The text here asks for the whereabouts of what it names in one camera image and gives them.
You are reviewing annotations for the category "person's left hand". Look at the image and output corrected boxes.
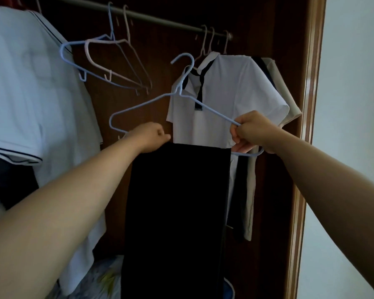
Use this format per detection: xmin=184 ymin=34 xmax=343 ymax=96
xmin=124 ymin=122 xmax=171 ymax=154

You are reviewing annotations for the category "person's right hand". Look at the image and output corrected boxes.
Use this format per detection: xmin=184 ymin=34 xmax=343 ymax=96
xmin=230 ymin=110 xmax=281 ymax=154

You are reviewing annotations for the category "cream t-shirt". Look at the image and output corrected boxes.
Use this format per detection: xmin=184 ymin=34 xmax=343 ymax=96
xmin=243 ymin=57 xmax=303 ymax=242

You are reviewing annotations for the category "white polo shirt black trim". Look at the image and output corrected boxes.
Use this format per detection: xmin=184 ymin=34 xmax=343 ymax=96
xmin=166 ymin=51 xmax=290 ymax=221

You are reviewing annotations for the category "blue hanger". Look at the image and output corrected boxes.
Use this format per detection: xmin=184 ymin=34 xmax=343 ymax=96
xmin=108 ymin=52 xmax=265 ymax=158

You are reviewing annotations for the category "person's right forearm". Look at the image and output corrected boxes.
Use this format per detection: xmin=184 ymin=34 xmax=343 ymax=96
xmin=273 ymin=129 xmax=374 ymax=299

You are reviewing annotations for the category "person's left forearm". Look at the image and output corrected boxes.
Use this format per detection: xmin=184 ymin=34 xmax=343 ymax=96
xmin=0 ymin=138 xmax=141 ymax=299

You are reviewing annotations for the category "metal closet rod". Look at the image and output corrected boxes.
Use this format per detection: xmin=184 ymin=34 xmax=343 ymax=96
xmin=49 ymin=0 xmax=234 ymax=40

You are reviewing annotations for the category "row of pastel hangers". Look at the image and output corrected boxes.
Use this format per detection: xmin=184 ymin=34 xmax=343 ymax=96
xmin=59 ymin=1 xmax=153 ymax=96

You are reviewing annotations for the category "white shirt dark trim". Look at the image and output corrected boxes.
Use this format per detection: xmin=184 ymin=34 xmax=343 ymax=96
xmin=0 ymin=6 xmax=106 ymax=296

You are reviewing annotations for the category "black hanging garment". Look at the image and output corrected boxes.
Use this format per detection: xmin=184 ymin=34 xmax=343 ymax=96
xmin=0 ymin=154 xmax=39 ymax=211

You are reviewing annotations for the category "navy bag white piping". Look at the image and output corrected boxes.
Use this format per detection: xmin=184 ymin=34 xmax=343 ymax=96
xmin=223 ymin=277 xmax=236 ymax=299

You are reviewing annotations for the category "red garment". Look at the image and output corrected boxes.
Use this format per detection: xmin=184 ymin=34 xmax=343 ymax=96
xmin=0 ymin=0 xmax=29 ymax=10

